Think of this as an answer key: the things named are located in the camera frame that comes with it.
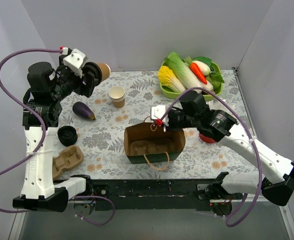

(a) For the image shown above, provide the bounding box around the black coffee cup lid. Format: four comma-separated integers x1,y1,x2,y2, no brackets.
85,62,102,84

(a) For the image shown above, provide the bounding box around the brown paper coffee cup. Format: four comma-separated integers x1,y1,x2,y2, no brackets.
97,62,111,82

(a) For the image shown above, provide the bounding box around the brown and green paper bag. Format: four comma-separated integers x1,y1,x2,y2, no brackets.
124,121,186,171

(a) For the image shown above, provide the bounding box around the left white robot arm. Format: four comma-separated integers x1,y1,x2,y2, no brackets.
12,61,110,213

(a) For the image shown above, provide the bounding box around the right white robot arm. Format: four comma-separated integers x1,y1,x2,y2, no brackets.
161,88,294,206

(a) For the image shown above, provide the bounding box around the purple eggplant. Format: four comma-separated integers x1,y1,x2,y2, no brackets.
72,101,96,121

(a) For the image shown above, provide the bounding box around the stack of paper cups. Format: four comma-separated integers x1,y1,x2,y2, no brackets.
108,86,125,109

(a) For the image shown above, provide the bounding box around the green plastic vegetable tray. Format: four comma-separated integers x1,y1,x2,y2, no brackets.
159,62,224,102

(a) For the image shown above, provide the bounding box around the red straw holder cup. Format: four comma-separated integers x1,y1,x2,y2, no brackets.
199,133,216,144

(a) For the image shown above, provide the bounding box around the yellow napa cabbage leaf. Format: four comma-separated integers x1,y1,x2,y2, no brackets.
158,66,186,94

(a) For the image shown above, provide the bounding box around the small white cabbage stalk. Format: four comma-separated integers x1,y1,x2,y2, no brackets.
201,79,214,92

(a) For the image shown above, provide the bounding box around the green napa cabbage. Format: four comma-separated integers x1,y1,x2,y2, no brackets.
164,52,203,89

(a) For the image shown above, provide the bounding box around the stack of black lids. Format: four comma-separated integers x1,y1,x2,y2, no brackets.
57,125,78,147

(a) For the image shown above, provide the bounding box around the orange carrot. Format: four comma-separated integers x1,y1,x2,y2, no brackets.
189,62,208,85

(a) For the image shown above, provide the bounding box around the green leafy bok choy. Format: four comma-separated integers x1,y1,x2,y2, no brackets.
206,72,225,90

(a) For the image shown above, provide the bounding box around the white radish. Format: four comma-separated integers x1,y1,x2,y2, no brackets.
192,60,211,77

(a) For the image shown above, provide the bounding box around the dark green spinach leaf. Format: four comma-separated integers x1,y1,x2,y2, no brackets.
192,56,212,67

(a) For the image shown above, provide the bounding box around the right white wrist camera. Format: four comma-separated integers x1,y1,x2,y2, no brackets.
150,105,169,127

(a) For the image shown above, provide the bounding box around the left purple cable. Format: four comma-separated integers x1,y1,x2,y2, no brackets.
0,48,116,227

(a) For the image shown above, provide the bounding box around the purple cable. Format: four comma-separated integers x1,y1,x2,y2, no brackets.
0,48,116,227
155,86,264,228

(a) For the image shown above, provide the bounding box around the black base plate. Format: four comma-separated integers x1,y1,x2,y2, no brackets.
29,174,274,212

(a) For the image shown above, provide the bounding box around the aluminium frame rail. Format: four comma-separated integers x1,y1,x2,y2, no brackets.
8,181,294,240

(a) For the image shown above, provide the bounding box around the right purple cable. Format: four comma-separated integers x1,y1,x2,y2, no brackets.
155,86,264,228

